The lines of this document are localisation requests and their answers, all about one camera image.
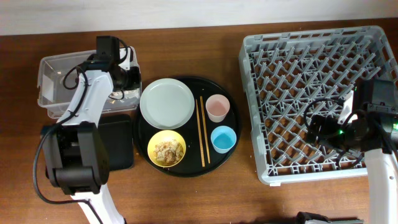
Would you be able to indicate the pink cup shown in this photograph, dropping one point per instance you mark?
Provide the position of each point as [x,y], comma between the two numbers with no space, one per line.
[217,107]

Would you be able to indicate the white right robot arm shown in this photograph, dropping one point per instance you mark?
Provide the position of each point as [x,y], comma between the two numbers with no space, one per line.
[381,165]

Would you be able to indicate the food scraps and rice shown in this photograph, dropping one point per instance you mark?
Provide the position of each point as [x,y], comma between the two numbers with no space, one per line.
[168,152]

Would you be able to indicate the round black tray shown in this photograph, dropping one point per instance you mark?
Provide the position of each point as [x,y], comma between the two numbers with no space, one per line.
[190,165]

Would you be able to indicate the wooden chopstick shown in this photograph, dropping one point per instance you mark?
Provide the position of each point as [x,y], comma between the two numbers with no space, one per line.
[199,135]
[204,129]

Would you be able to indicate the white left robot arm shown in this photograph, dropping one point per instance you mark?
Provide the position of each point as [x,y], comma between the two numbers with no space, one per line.
[75,156]

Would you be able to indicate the grey plate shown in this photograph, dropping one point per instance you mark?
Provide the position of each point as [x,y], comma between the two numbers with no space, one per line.
[167,103]

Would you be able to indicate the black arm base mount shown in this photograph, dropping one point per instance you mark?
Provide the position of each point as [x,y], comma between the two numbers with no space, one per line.
[313,218]

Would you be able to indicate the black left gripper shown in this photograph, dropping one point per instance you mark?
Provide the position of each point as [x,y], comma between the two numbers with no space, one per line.
[137,82]

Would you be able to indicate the clear plastic bin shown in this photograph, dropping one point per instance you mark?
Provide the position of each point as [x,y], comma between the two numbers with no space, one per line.
[55,97]

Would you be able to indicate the blue cup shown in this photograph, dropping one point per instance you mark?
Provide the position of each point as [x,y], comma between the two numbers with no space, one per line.
[223,139]

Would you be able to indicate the black rectangular tray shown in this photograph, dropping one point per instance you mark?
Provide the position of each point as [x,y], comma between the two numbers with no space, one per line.
[116,133]

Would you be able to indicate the yellow bowl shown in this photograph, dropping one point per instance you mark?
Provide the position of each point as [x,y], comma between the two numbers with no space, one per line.
[165,135]

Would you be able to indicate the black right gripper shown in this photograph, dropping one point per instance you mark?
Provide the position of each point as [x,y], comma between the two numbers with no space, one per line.
[328,124]

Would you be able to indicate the grey dishwasher rack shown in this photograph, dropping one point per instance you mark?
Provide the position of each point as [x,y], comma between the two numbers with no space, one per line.
[288,77]

